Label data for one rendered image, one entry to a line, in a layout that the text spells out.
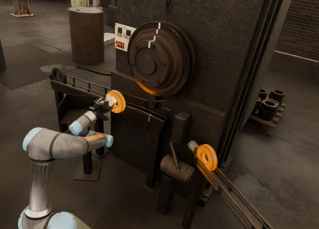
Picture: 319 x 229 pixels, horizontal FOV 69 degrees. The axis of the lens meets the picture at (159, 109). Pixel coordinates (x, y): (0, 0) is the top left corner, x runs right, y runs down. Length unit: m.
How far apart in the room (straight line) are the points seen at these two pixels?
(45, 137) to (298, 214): 2.04
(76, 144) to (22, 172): 1.32
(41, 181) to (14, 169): 1.22
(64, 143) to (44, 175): 0.20
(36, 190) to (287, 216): 1.89
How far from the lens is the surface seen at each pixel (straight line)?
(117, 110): 1.56
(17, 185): 2.28
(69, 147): 1.07
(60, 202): 2.06
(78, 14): 4.23
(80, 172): 2.23
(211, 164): 1.35
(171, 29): 1.38
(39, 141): 1.11
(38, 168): 1.18
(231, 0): 1.40
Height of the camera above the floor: 1.61
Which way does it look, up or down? 31 degrees down
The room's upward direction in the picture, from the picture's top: 7 degrees clockwise
